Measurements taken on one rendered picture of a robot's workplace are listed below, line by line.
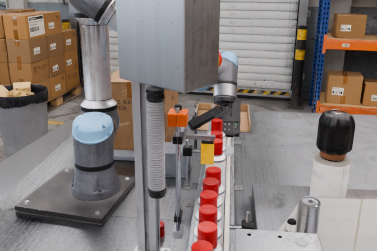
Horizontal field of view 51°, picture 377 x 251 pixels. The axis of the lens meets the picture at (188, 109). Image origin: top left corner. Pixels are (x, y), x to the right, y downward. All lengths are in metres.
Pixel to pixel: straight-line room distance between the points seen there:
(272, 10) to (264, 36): 0.34
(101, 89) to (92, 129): 0.17
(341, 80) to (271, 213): 3.68
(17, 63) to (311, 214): 4.13
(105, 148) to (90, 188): 0.13
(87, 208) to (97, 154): 0.15
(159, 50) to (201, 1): 0.11
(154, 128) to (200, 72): 0.13
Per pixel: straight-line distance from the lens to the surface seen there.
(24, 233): 1.17
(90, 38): 1.25
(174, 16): 0.64
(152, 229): 0.94
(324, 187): 1.00
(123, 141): 1.53
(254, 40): 5.22
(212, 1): 0.68
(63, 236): 1.13
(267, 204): 1.14
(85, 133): 1.15
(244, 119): 1.94
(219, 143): 0.98
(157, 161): 0.72
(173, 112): 0.85
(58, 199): 1.25
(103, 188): 1.21
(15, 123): 3.43
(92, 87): 1.27
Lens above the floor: 1.46
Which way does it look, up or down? 18 degrees down
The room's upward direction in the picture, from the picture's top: straight up
